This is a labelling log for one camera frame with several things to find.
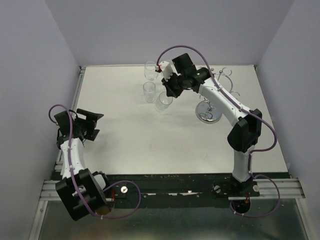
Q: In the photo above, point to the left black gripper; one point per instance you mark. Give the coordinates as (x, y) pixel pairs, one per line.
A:
(91, 124)

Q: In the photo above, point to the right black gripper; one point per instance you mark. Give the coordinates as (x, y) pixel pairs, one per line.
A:
(170, 91)

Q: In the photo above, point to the clear wine glass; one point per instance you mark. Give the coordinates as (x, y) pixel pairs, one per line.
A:
(150, 72)

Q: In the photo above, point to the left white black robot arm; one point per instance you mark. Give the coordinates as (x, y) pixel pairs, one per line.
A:
(79, 188)

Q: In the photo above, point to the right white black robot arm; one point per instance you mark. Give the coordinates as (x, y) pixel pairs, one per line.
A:
(246, 124)

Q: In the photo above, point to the chrome wine glass rack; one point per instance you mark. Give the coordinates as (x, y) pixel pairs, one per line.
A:
(205, 111)

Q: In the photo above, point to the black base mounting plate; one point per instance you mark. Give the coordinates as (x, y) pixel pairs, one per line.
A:
(153, 191)

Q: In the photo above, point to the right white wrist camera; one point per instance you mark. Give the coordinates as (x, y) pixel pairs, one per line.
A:
(167, 68)

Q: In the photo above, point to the aluminium left side rail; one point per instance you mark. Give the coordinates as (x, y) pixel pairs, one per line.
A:
(71, 148)

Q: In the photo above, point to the aluminium rail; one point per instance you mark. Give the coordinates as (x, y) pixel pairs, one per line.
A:
(263, 189)
(71, 148)

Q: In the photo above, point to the aluminium front rail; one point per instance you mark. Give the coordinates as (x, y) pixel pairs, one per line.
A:
(263, 189)

